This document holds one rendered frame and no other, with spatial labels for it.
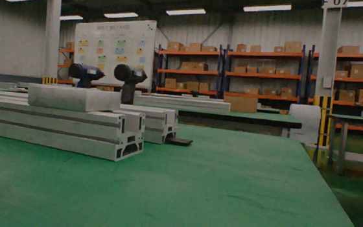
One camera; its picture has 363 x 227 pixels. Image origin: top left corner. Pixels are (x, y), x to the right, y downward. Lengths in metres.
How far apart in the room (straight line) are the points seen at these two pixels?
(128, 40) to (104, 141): 3.50
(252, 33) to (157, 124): 10.75
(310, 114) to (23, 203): 3.85
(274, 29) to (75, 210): 11.14
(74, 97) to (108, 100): 0.07
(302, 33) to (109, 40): 8.58
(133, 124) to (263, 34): 10.82
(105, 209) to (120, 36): 3.81
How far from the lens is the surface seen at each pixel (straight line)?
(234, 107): 2.47
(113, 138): 0.46
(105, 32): 4.23
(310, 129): 4.04
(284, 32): 11.25
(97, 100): 0.52
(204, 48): 10.52
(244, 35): 11.31
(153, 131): 0.63
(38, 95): 0.58
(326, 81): 6.11
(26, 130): 0.63
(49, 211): 0.31
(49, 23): 9.56
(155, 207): 0.31
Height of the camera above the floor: 0.91
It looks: 3 degrees down
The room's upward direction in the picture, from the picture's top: 5 degrees clockwise
